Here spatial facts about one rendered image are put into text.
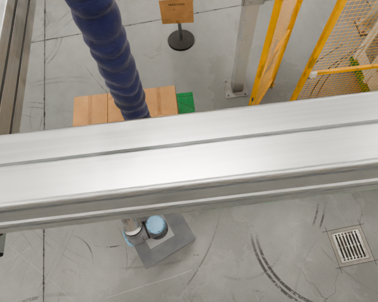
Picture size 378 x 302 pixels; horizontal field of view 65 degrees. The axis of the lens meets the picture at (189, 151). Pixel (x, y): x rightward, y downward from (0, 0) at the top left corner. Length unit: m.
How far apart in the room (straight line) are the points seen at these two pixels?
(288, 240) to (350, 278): 0.70
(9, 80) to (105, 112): 2.91
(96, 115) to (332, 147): 3.38
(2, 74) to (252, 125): 0.51
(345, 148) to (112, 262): 3.41
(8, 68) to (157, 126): 0.46
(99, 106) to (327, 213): 2.89
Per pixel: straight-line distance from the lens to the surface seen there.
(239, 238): 3.52
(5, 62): 0.71
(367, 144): 0.33
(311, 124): 0.32
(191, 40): 4.74
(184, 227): 2.76
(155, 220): 2.51
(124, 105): 2.23
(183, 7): 3.98
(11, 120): 0.68
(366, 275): 3.87
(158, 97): 3.54
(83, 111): 3.68
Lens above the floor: 3.48
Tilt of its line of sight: 67 degrees down
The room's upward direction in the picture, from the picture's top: 7 degrees counter-clockwise
